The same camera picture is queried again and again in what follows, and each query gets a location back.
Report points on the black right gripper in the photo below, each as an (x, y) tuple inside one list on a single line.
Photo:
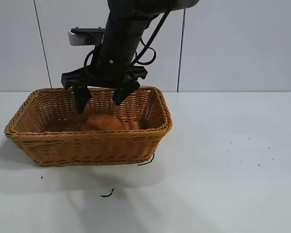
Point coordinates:
[(109, 70)]

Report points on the short wavy black thread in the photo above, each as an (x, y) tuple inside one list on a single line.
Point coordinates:
[(108, 194)]

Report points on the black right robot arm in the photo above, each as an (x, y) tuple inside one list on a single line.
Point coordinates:
[(126, 21)]

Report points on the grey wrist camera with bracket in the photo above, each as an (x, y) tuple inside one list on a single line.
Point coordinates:
[(81, 38)]

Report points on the orange toy fruit with stem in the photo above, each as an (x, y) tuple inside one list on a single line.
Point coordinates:
[(101, 123)]

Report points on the long curved black thread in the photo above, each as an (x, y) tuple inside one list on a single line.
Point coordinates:
[(148, 163)]

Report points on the brown woven wicker basket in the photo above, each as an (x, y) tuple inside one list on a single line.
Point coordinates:
[(63, 148)]

